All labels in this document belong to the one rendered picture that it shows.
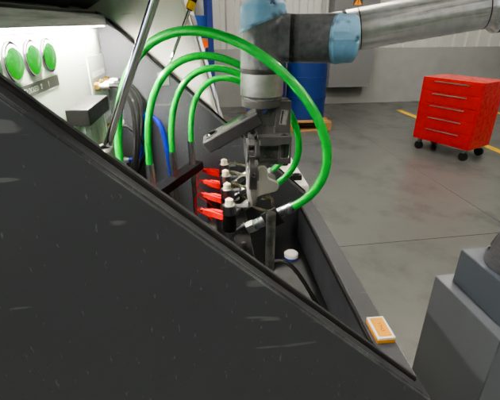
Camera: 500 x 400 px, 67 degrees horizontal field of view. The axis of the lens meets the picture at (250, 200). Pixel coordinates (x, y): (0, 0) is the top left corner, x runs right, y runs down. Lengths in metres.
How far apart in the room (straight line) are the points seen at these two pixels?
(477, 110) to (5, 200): 4.59
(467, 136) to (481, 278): 3.81
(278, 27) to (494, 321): 0.81
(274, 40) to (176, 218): 0.37
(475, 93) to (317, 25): 4.15
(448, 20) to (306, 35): 0.28
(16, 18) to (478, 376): 1.13
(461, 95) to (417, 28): 4.03
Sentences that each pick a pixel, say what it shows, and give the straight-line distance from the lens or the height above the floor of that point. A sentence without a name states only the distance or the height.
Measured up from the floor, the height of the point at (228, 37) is 1.41.
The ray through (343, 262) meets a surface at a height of 0.95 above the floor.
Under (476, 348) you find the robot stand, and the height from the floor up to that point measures 0.73.
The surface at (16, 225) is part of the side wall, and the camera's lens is 0.42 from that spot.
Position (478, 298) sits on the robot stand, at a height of 0.82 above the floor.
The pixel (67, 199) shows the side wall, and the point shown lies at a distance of 0.39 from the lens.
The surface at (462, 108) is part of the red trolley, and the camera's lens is 4.83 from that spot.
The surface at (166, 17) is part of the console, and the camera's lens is 1.04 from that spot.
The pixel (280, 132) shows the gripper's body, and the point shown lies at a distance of 0.70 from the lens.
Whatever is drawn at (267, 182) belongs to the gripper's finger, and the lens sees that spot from 0.72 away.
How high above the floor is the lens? 1.43
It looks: 25 degrees down
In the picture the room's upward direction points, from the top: straight up
